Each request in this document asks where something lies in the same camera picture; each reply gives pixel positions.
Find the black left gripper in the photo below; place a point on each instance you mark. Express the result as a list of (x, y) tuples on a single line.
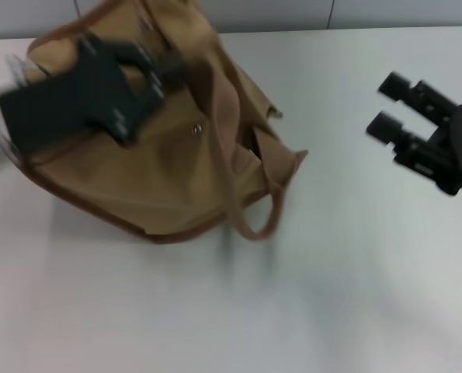
[(79, 105)]

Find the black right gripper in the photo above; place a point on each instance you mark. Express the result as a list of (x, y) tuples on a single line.
[(461, 151)]

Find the khaki canvas food bag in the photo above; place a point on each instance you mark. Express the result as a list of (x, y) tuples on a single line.
[(157, 175)]

